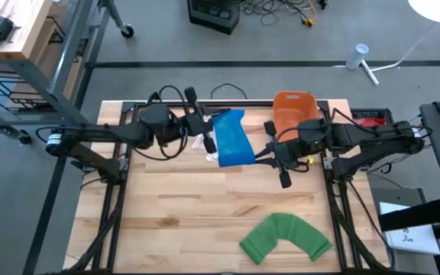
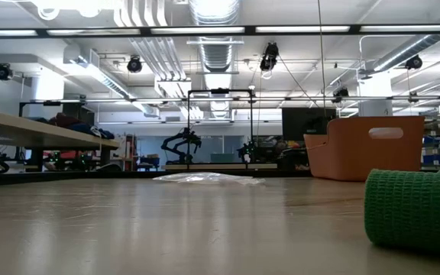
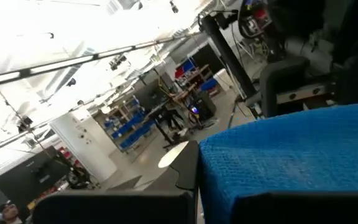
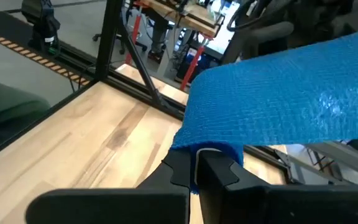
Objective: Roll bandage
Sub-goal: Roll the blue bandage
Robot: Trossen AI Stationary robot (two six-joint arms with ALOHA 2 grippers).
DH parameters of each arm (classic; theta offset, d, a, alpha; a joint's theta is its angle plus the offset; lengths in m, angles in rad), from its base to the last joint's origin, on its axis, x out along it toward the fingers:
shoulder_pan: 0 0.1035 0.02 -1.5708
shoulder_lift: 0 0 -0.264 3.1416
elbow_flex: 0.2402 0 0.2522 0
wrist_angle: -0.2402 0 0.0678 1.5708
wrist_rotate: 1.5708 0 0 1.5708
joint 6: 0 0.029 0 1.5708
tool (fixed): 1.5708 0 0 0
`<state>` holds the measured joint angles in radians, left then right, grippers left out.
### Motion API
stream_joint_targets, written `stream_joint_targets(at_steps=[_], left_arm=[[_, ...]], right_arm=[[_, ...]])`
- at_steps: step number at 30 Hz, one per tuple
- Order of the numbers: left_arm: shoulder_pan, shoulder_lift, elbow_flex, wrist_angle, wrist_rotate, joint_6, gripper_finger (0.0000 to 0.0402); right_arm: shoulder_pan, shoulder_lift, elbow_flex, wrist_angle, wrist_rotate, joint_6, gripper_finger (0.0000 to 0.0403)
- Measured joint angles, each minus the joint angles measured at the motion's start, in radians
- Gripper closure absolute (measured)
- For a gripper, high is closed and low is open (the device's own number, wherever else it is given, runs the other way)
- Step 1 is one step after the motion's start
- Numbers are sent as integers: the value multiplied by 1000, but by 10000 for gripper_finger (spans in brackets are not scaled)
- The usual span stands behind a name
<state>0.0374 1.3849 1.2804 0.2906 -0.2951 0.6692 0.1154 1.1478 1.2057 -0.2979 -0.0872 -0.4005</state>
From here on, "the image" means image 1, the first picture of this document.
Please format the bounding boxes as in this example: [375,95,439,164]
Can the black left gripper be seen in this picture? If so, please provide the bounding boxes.
[183,86,231,154]

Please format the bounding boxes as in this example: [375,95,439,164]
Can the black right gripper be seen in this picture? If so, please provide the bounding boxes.
[255,120,309,189]

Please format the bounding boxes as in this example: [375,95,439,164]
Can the blue elastic bandage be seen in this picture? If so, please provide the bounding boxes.
[212,108,257,168]

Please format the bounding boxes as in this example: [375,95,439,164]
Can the green elastic bandage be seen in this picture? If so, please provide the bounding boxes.
[238,212,334,266]

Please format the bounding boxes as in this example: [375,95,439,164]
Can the orange plastic bin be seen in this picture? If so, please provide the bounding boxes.
[272,90,320,144]

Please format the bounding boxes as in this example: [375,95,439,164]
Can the black computer case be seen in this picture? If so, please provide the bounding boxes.
[187,0,242,35]

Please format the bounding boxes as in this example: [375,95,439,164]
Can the red black power strip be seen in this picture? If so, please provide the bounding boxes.
[349,108,393,127]

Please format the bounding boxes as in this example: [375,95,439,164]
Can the white lamp stand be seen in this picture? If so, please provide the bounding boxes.
[332,22,438,87]

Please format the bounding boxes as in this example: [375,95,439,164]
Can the grey box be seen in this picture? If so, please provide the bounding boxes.
[370,186,427,215]

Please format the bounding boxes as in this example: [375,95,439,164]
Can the white cylinder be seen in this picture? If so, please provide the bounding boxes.
[345,43,370,71]

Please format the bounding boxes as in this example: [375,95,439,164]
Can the grey metal table legs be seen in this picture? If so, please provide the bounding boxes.
[0,0,135,134]

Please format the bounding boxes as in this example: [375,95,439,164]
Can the white paper sheet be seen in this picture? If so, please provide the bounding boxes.
[379,201,440,256]

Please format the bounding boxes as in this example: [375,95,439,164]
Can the wooden side table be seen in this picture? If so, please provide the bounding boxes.
[0,0,53,62]

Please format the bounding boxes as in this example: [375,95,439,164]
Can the white lamp shade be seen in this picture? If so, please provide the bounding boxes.
[406,0,440,24]

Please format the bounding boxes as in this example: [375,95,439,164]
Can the black cable loop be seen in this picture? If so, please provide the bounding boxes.
[210,82,248,100]

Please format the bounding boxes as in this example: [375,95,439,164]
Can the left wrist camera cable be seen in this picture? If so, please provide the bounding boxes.
[131,84,190,161]

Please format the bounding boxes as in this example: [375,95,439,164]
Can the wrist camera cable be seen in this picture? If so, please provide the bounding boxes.
[275,108,362,148]
[131,84,190,161]

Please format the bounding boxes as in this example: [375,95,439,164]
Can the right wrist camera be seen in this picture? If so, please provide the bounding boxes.
[299,118,330,141]

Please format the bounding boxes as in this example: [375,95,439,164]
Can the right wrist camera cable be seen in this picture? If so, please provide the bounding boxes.
[275,108,362,148]

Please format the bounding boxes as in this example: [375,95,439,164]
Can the bundle of floor cables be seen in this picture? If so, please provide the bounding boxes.
[241,0,320,28]

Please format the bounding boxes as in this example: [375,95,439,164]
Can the black wire rack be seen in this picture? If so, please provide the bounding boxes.
[0,68,53,112]

